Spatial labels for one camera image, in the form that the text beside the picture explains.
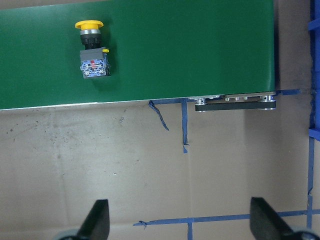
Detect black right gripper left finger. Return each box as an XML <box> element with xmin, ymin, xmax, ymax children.
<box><xmin>75</xmin><ymin>199</ymin><xmax>110</xmax><ymax>240</ymax></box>

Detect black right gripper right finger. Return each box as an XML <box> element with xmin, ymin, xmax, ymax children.
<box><xmin>249</xmin><ymin>197</ymin><xmax>297</xmax><ymax>240</ymax></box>

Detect yellow push button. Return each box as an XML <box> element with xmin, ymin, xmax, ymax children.
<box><xmin>74</xmin><ymin>20</ymin><xmax>111</xmax><ymax>79</ymax></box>

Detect blue plastic bin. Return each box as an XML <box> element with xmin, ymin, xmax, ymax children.
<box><xmin>308</xmin><ymin>0</ymin><xmax>320</xmax><ymax>142</ymax></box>

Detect green conveyor belt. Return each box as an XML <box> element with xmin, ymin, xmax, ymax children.
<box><xmin>0</xmin><ymin>0</ymin><xmax>275</xmax><ymax>110</ymax></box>

